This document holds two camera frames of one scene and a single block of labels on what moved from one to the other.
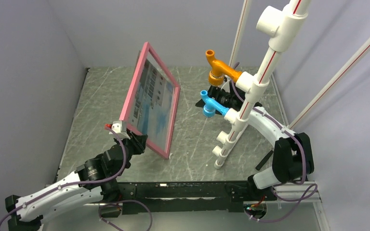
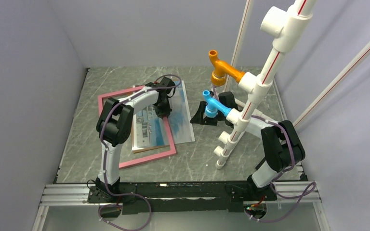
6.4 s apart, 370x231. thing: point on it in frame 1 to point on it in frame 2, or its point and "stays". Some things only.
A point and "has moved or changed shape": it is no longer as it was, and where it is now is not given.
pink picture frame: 147,48 to 168,129
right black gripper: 215,92 to 198,118
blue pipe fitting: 211,105 stays
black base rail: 196,197 stays
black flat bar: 263,160 stays
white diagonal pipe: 363,50 stays
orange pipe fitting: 219,69 stays
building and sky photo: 151,110 has moved or changed shape
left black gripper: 138,142 to 161,113
